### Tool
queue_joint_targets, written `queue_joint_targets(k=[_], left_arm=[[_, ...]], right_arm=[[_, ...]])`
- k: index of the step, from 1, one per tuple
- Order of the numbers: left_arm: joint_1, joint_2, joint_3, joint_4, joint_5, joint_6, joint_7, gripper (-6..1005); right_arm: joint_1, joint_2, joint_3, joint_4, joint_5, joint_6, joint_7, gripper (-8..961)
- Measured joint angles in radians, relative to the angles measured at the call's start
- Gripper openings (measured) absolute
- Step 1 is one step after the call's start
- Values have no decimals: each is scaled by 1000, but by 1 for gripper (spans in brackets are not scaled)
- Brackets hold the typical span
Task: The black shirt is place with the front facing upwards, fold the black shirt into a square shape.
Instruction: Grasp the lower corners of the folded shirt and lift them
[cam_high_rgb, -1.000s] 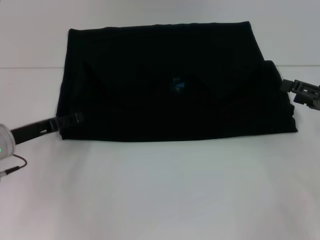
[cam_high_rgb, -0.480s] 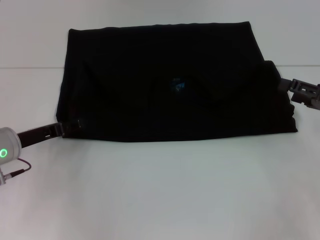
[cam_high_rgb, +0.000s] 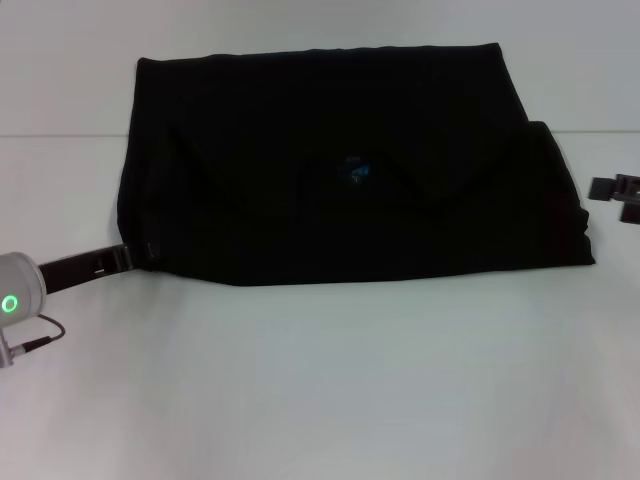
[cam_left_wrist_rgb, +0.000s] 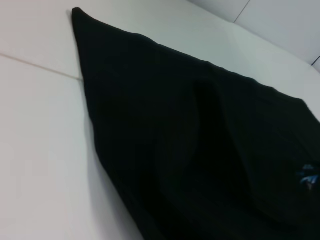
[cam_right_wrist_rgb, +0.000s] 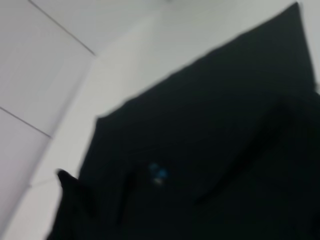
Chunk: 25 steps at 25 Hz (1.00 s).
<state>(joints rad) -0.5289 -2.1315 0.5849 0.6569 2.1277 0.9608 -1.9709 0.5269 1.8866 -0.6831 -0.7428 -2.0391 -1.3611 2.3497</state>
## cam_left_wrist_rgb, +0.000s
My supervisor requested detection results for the black shirt with FREE print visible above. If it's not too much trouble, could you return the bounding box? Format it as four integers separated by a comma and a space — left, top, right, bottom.
71, 7, 320, 240

